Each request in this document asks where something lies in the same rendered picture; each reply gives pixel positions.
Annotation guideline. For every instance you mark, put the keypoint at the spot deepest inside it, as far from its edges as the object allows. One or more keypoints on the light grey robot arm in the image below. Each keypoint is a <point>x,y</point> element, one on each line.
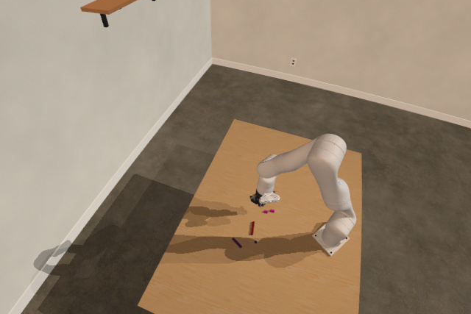
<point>323,156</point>

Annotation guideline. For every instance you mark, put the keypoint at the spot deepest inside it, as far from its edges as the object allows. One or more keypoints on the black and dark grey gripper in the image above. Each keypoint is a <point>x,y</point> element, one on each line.
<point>255,198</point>

